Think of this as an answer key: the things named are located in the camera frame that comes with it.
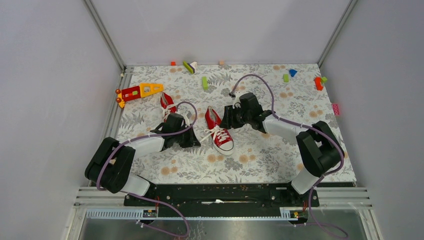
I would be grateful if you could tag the blue triangular block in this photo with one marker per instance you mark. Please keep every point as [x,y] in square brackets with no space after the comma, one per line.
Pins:
[292,72]

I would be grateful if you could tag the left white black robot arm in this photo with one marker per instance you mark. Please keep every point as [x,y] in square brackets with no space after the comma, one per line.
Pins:
[110,166]

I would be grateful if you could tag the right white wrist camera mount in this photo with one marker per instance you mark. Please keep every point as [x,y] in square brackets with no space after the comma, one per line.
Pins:
[236,103]

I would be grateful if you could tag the red sneaker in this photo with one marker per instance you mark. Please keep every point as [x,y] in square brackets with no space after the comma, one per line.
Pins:
[167,104]
[220,137]

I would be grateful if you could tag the green purple white block stack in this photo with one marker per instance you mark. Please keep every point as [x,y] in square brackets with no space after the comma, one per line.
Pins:
[191,67]

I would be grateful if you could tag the floral patterned mat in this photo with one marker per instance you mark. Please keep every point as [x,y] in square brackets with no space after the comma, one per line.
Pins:
[258,157]

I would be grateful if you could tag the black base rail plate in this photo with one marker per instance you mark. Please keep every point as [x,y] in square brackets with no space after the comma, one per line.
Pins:
[213,202]

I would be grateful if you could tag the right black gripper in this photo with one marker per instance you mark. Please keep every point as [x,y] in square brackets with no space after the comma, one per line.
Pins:
[227,122]

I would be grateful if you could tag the green block near centre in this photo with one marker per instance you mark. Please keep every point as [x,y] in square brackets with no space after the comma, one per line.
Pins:
[204,82]

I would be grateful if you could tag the red yellow toy block assembly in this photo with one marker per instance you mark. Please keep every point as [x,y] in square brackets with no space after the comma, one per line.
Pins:
[136,92]

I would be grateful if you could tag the pink block at edge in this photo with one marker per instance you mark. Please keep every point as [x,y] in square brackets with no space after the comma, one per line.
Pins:
[336,109]

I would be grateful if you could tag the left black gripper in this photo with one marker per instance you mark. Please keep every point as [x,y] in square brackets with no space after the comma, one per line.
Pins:
[192,140]

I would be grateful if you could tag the orange block right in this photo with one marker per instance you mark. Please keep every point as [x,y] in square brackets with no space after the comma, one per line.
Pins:
[318,83]

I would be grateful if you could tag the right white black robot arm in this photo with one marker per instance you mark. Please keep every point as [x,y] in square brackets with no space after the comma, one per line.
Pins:
[319,149]

